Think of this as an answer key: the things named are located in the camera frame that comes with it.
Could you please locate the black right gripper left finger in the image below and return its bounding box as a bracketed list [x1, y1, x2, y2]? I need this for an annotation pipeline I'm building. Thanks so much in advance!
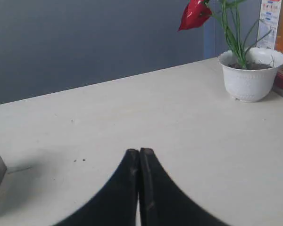
[57, 149, 140, 226]

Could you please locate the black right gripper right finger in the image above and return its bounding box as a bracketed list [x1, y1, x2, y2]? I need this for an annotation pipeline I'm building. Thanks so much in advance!
[140, 148, 227, 226]

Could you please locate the white plastic flower pot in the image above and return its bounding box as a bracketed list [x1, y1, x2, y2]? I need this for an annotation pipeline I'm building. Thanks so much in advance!
[217, 47, 283, 103]

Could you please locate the red flower green plant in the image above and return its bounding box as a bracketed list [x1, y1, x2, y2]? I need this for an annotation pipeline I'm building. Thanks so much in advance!
[178, 0, 272, 70]

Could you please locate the orange bottle with label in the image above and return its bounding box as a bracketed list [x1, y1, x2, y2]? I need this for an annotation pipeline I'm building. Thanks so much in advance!
[257, 0, 283, 53]

